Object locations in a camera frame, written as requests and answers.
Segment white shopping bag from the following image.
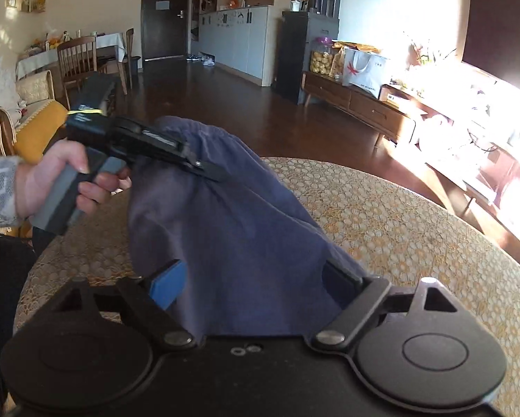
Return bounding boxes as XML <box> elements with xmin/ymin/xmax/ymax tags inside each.
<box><xmin>342</xmin><ymin>48</ymin><xmax>391</xmax><ymax>100</ymax></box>

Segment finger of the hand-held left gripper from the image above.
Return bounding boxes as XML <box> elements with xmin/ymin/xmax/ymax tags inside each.
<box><xmin>173</xmin><ymin>150</ymin><xmax>231</xmax><ymax>183</ymax></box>

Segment red flower plant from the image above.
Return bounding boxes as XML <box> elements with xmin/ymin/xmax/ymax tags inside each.
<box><xmin>405</xmin><ymin>30</ymin><xmax>456</xmax><ymax>68</ymax></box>

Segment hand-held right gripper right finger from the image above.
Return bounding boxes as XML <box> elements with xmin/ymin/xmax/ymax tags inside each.
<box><xmin>310</xmin><ymin>261</ymin><xmax>461</xmax><ymax>352</ymax></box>

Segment brown snack bag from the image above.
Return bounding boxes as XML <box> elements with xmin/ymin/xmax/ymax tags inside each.
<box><xmin>330</xmin><ymin>48</ymin><xmax>348</xmax><ymax>82</ymax></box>

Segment clear cookie jar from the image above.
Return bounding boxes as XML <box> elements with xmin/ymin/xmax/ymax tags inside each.
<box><xmin>310</xmin><ymin>37</ymin><xmax>334</xmax><ymax>75</ymax></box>

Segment black coffee machine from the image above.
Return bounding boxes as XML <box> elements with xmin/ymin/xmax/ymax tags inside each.
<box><xmin>306</xmin><ymin>0</ymin><xmax>342</xmax><ymax>17</ymax></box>

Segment person's left hand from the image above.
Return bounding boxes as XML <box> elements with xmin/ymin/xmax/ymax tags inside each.
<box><xmin>16</xmin><ymin>139</ymin><xmax>133</xmax><ymax>221</ymax></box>

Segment wooden TV sideboard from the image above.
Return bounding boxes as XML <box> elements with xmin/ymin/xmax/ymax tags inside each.
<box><xmin>388</xmin><ymin>82</ymin><xmax>520</xmax><ymax>209</ymax></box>

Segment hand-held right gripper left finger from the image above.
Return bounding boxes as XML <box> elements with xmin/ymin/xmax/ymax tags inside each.
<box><xmin>47</xmin><ymin>260</ymin><xmax>198</xmax><ymax>352</ymax></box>

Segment black television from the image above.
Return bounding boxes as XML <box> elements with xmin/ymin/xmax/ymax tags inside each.
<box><xmin>462</xmin><ymin>0</ymin><xmax>520</xmax><ymax>85</ymax></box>

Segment black fridge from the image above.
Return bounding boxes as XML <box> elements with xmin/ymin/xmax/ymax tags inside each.
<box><xmin>276</xmin><ymin>11</ymin><xmax>341</xmax><ymax>106</ymax></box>

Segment dark entrance door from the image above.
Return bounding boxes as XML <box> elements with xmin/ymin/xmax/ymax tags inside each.
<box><xmin>141</xmin><ymin>0</ymin><xmax>193</xmax><ymax>62</ymax></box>

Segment yellow patterned back cushion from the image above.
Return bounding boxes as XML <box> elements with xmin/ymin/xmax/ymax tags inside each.
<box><xmin>16</xmin><ymin>69</ymin><xmax>54</xmax><ymax>103</ymax></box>

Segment yellow blanket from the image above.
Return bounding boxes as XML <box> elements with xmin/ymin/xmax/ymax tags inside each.
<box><xmin>14</xmin><ymin>100</ymin><xmax>70</xmax><ymax>166</ymax></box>

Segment grey-blue hallway cabinets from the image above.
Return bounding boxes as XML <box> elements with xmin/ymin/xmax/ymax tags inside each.
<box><xmin>198</xmin><ymin>5</ymin><xmax>275</xmax><ymax>88</ymax></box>

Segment wooden slat-back dining chair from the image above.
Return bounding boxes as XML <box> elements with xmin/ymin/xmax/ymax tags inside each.
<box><xmin>57</xmin><ymin>35</ymin><xmax>100</xmax><ymax>109</ymax></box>
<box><xmin>101</xmin><ymin>28</ymin><xmax>136</xmax><ymax>94</ymax></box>

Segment dining table with white cloth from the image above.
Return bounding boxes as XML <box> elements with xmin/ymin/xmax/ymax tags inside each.
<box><xmin>17</xmin><ymin>32</ymin><xmax>126</xmax><ymax>81</ymax></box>

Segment blue-grey pants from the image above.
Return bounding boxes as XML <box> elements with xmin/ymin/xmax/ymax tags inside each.
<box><xmin>127</xmin><ymin>115</ymin><xmax>367</xmax><ymax>338</ymax></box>

